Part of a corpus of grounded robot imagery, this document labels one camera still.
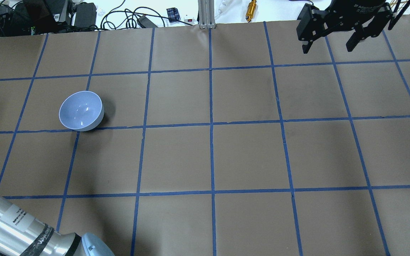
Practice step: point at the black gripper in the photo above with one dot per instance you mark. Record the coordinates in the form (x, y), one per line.
(358, 9)

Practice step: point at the blue bowl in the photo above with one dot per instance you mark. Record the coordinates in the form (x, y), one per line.
(81, 111)

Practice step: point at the brass cylinder fitting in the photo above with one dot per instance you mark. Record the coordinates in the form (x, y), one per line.
(250, 11)

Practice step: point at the brown paper table mat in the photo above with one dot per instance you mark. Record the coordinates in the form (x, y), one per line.
(228, 142)

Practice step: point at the small blue box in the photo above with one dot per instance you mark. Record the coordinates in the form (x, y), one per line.
(173, 15)

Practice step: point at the black power adapter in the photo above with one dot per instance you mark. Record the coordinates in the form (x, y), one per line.
(144, 22)

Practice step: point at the aluminium frame post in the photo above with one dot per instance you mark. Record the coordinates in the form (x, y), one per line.
(206, 14)

